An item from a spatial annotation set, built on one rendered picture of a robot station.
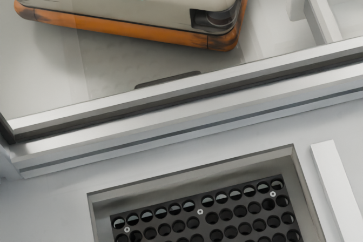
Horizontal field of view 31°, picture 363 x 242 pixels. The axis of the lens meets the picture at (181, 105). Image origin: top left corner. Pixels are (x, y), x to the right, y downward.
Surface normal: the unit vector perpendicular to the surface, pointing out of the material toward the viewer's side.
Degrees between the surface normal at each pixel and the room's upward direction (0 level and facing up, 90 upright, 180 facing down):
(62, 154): 90
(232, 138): 0
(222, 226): 0
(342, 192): 0
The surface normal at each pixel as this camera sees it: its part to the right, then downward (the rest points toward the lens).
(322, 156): -0.08, -0.47
